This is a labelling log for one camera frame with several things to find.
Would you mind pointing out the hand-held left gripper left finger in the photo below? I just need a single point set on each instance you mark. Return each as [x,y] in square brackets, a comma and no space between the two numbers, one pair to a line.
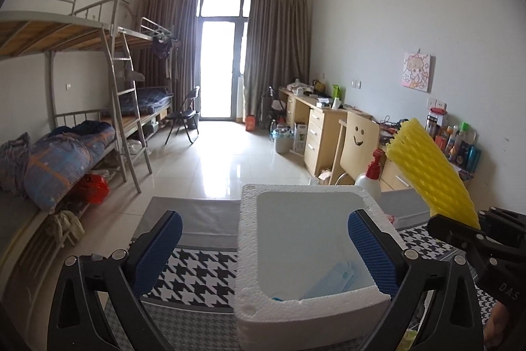
[158,252]

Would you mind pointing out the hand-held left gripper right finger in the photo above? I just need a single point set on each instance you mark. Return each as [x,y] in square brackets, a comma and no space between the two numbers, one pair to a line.
[372,252]

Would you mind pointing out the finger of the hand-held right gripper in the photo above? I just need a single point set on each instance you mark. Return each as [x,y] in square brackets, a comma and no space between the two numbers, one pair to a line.
[503,221]
[452,229]

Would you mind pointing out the yellow wavy sponge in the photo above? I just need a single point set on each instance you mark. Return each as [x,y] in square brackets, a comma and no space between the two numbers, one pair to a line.
[431,178]

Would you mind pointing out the white foam box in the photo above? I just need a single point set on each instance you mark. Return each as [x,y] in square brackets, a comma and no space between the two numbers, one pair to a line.
[246,252]

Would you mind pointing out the person's right hand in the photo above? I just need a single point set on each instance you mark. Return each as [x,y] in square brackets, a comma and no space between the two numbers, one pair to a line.
[503,328]

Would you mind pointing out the red clear plastic packet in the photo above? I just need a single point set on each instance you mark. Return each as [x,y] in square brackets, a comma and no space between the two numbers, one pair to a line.
[391,219]

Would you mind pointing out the houndstooth table mat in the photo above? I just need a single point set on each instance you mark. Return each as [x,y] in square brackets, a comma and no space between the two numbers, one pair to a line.
[197,273]

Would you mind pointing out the blue face mask pack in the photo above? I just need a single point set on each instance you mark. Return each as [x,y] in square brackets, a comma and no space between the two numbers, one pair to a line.
[328,277]

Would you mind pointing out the white pump bottle red cap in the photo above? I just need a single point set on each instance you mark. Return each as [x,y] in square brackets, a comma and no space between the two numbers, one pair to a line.
[370,186]

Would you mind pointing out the group of bottles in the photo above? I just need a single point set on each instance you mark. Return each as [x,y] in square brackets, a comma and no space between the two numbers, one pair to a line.
[460,149]

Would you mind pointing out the red plastic bag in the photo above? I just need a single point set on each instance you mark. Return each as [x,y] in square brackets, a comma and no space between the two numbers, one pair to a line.
[94,188]

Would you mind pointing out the beige cloth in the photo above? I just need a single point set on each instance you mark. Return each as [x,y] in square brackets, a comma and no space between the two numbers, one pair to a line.
[65,227]

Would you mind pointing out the wooden chair smiley face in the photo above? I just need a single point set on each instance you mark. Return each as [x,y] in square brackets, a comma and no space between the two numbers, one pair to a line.
[357,141]

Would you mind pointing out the blue orange quilt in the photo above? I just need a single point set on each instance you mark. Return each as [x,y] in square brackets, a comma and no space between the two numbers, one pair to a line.
[61,162]

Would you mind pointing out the white carton green print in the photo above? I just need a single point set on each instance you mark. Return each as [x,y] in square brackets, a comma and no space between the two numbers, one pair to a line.
[300,137]

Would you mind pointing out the wooden desk with drawers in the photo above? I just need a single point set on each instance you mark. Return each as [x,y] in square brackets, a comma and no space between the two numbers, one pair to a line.
[324,120]

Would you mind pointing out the black folding chair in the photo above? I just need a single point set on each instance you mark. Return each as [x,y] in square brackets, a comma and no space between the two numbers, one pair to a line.
[183,114]

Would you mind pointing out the grey bucket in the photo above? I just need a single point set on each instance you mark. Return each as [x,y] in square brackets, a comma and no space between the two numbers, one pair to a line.
[283,143]

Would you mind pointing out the blue plaid bedding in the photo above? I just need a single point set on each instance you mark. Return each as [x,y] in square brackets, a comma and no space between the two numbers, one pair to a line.
[152,100]

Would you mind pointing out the orange bag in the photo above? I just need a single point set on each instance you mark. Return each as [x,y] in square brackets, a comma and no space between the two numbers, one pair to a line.
[251,122]

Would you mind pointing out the green paper bag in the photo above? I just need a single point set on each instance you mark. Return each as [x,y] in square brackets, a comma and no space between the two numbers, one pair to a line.
[337,92]

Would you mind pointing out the grey purple blanket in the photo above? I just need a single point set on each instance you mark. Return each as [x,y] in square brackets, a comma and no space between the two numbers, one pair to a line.
[14,166]

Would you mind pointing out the glass balcony door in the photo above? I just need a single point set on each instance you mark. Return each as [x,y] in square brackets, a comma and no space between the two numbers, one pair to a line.
[217,67]

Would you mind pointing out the hanging dark clothes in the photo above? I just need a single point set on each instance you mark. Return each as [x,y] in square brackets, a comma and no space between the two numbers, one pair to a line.
[160,46]

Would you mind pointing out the small metal bunk bed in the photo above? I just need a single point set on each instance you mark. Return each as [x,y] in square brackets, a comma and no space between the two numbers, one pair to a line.
[141,38]

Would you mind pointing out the brown curtain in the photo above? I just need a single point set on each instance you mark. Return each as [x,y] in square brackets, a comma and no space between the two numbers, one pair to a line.
[172,14]
[275,46]

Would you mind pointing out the large metal bunk bed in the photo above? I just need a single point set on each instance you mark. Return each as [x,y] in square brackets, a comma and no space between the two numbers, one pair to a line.
[61,30]

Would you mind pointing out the double wall socket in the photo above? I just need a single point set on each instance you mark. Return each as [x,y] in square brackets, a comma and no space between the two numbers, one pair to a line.
[435,103]

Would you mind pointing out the cartoon wall picture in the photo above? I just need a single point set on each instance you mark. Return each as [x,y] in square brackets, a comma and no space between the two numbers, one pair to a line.
[417,71]

